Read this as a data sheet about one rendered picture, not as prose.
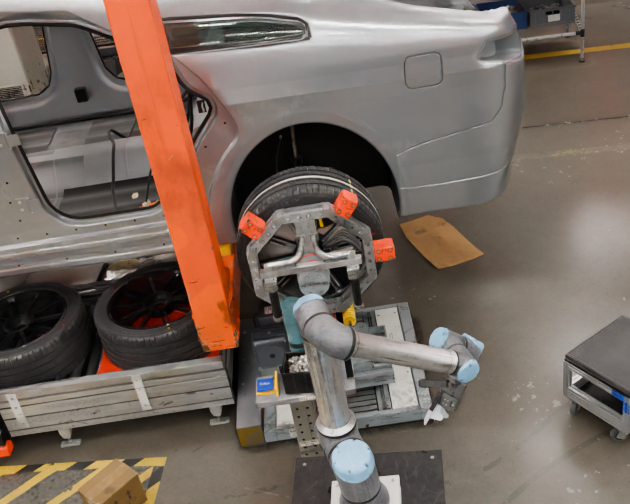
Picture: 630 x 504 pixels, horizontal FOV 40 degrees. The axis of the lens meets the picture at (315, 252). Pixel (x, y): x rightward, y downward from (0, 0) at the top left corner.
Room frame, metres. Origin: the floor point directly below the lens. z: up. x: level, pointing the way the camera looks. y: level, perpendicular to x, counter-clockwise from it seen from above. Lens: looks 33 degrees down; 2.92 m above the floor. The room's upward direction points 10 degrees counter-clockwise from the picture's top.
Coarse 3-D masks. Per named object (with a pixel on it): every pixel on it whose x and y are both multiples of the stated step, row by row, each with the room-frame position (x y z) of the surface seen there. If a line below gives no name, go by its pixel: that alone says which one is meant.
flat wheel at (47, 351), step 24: (24, 288) 3.87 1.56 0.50; (48, 288) 3.83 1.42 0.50; (72, 288) 3.80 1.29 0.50; (0, 312) 3.78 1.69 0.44; (24, 312) 3.68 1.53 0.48; (48, 312) 3.82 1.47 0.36; (72, 312) 3.57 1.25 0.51; (0, 336) 3.52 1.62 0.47; (24, 336) 3.47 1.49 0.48; (48, 336) 3.40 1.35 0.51; (72, 336) 3.45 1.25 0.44; (0, 360) 3.28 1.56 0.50; (24, 360) 3.29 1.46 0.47; (48, 360) 3.32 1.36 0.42; (72, 360) 3.40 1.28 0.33; (0, 384) 3.28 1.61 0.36; (24, 384) 3.27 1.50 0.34
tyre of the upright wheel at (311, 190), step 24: (312, 168) 3.35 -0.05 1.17; (264, 192) 3.28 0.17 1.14; (288, 192) 3.18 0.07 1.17; (312, 192) 3.16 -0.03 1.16; (336, 192) 3.17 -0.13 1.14; (240, 216) 3.35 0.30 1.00; (264, 216) 3.17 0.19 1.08; (360, 216) 3.15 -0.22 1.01; (240, 240) 3.18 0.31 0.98; (240, 264) 3.18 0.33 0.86
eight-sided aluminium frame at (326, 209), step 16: (288, 208) 3.14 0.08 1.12; (304, 208) 3.12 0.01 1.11; (320, 208) 3.09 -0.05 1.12; (272, 224) 3.09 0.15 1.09; (352, 224) 3.07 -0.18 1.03; (368, 240) 3.07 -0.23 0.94; (256, 256) 3.10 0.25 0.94; (368, 256) 3.07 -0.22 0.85; (256, 272) 3.09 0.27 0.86; (368, 272) 3.07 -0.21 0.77; (256, 288) 3.09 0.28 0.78; (336, 304) 3.08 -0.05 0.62
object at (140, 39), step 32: (128, 0) 3.03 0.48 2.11; (128, 32) 3.03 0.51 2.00; (160, 32) 3.09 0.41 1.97; (128, 64) 3.04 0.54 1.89; (160, 64) 3.03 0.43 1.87; (160, 96) 3.03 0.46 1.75; (160, 128) 3.03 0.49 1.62; (160, 160) 3.04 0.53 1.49; (192, 160) 3.07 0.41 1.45; (160, 192) 3.04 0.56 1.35; (192, 192) 3.03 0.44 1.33; (192, 224) 3.03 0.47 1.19; (192, 256) 3.03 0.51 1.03; (192, 288) 3.04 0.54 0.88; (224, 288) 3.05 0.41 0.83; (224, 320) 3.03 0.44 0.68
